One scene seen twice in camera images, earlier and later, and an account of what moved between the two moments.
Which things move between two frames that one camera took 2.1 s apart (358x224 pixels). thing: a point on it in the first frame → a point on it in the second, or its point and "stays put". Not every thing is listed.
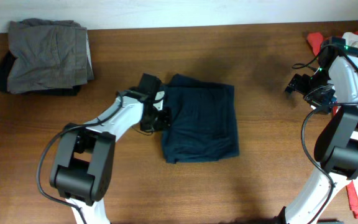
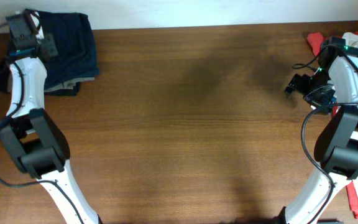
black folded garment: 4,66 stays put
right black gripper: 299,83 stays put
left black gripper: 165,121 → 50,42
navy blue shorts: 203,125 → 76,58
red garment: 315,41 stays put
